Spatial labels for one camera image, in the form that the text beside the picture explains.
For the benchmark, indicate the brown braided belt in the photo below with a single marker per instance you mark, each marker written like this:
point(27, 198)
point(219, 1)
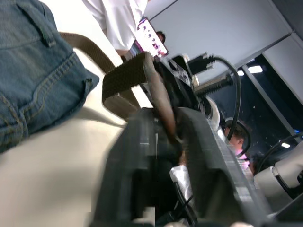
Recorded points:
point(123, 78)

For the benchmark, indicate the blue denim shorts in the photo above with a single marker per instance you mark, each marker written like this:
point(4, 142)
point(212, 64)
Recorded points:
point(35, 71)

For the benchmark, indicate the person with black hair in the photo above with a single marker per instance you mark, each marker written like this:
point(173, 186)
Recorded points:
point(161, 36)

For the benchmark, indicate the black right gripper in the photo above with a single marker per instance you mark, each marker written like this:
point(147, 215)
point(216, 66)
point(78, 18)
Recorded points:
point(180, 94)

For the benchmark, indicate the person in white shirt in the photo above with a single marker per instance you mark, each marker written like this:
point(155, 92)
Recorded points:
point(118, 19)

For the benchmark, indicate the person in pink shirt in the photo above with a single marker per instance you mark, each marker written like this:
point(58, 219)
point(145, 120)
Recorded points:
point(241, 139)

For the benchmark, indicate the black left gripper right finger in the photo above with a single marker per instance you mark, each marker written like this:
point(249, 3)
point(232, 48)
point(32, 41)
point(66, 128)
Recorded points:
point(213, 170)

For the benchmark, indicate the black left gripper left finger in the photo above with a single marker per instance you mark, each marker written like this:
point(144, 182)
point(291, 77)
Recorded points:
point(123, 165)

